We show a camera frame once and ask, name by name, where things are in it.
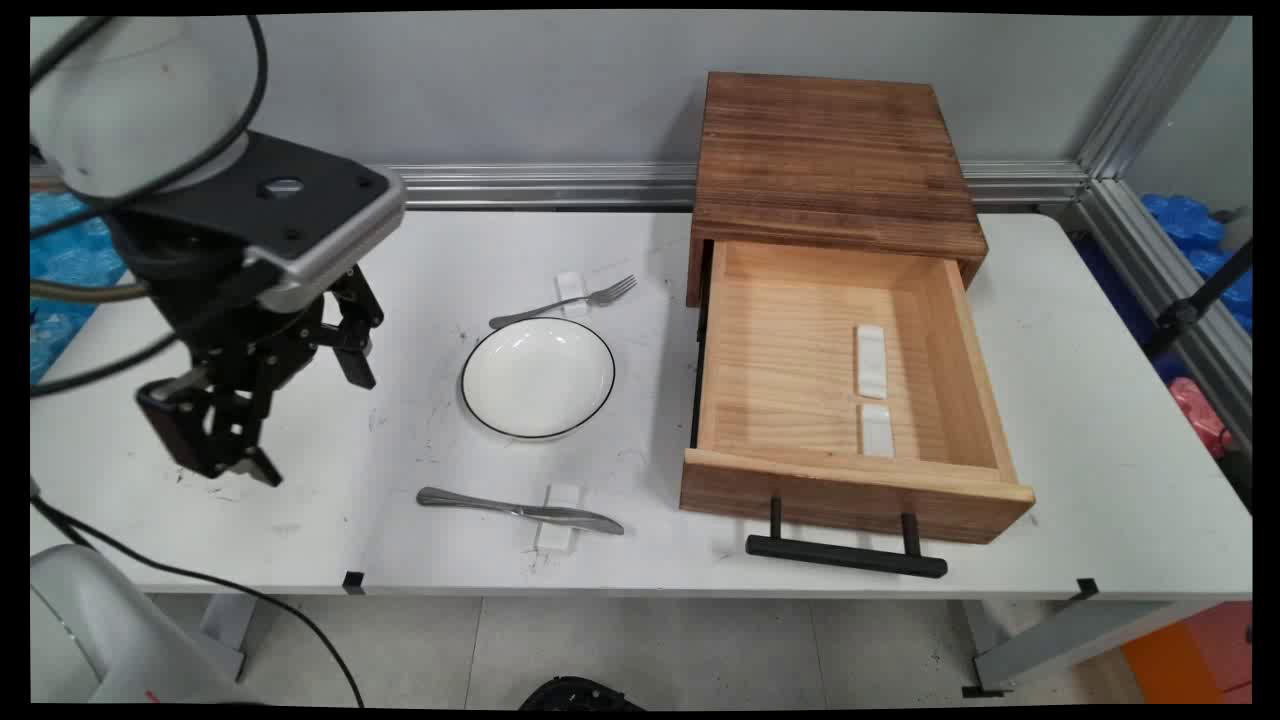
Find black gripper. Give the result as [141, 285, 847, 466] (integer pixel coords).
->
[105, 212, 387, 489]

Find silver table knife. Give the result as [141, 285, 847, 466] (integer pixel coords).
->
[416, 486, 626, 536]

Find blue plastic bags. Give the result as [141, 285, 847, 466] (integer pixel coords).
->
[1140, 192, 1253, 337]
[30, 190, 133, 387]

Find white plate black rim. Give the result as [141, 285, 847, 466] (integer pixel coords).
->
[460, 317, 617, 441]

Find grey table leg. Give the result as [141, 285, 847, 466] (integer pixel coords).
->
[960, 598, 1223, 699]
[195, 594, 261, 683]

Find silver fork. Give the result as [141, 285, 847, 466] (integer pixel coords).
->
[488, 275, 639, 331]

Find black round object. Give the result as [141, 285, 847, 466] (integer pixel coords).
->
[518, 676, 647, 713]

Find light wooden drawer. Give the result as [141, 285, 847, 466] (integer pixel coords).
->
[679, 240, 1037, 547]

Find dark wooden cabinet casing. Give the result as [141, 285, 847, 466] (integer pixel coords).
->
[685, 70, 991, 309]

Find long white cutlery rest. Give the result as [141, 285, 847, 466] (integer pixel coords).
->
[855, 323, 889, 400]

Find short white cutlery rest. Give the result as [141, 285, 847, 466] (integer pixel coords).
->
[860, 403, 896, 460]

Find red plastic bag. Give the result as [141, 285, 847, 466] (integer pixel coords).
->
[1168, 376, 1237, 461]

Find black stand pole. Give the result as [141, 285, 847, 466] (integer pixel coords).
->
[1140, 240, 1253, 363]

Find orange box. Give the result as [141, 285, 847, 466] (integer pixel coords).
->
[1120, 600, 1253, 706]

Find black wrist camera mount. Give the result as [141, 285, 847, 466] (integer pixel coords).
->
[128, 130, 407, 314]

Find black cable with metal plug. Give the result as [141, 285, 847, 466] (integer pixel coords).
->
[30, 335, 183, 398]

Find black camera cable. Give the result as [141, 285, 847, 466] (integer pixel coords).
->
[30, 15, 367, 706]

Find long aluminium frame rail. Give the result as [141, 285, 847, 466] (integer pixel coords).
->
[30, 160, 1091, 214]

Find black drawer handle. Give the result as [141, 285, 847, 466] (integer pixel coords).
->
[745, 496, 949, 580]

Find aluminium side frame rail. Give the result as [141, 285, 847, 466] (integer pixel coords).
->
[1072, 178, 1253, 453]

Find aluminium frame post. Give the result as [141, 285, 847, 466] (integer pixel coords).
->
[1075, 15, 1237, 183]

